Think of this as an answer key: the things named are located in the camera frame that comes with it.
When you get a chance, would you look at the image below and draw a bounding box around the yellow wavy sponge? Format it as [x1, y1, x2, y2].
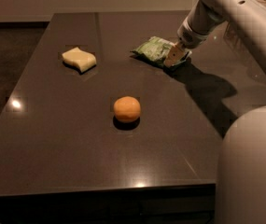
[62, 48, 97, 73]

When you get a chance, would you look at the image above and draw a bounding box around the orange fruit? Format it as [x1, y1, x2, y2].
[113, 96, 141, 123]

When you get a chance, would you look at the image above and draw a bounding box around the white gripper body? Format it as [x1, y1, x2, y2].
[177, 19, 207, 49]

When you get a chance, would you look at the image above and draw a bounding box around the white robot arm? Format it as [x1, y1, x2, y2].
[164, 0, 266, 224]

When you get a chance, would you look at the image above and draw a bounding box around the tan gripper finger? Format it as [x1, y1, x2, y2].
[163, 43, 189, 68]

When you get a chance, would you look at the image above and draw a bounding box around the green jalapeno chip bag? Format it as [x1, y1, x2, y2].
[131, 35, 192, 69]

